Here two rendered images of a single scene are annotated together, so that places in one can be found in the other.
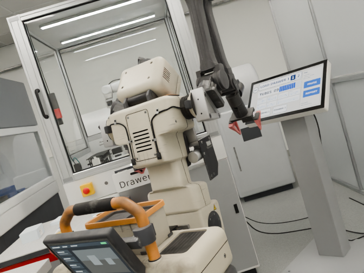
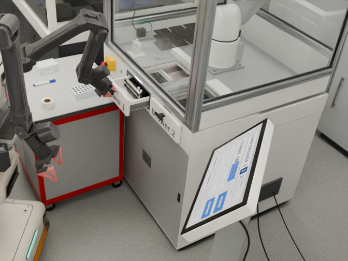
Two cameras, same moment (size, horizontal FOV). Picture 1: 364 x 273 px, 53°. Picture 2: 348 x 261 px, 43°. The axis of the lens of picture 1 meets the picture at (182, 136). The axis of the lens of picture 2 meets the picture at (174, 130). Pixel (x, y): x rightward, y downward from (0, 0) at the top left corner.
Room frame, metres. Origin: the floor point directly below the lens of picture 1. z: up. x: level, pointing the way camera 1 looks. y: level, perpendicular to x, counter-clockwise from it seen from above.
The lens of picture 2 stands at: (1.28, -1.62, 2.22)
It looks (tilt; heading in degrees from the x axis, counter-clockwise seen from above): 37 degrees down; 57
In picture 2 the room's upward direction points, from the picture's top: 6 degrees clockwise
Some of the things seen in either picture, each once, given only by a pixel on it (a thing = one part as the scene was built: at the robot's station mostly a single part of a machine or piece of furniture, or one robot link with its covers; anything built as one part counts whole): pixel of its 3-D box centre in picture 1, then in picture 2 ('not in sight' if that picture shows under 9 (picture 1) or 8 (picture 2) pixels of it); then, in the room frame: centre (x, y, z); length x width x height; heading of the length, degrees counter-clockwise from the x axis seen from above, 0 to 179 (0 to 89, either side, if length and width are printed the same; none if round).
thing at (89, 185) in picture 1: (87, 189); (109, 63); (2.21, 0.64, 0.88); 0.07 x 0.05 x 0.07; 92
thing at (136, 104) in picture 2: not in sight; (149, 87); (2.32, 0.32, 0.86); 0.40 x 0.26 x 0.06; 2
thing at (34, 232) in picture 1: (32, 233); (46, 67); (1.88, 0.90, 0.79); 0.13 x 0.09 x 0.05; 8
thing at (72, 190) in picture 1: (148, 161); (210, 75); (2.72, 0.29, 0.87); 1.02 x 0.95 x 0.14; 92
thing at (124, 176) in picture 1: (138, 176); (116, 94); (2.11, 0.31, 0.87); 0.29 x 0.02 x 0.11; 92
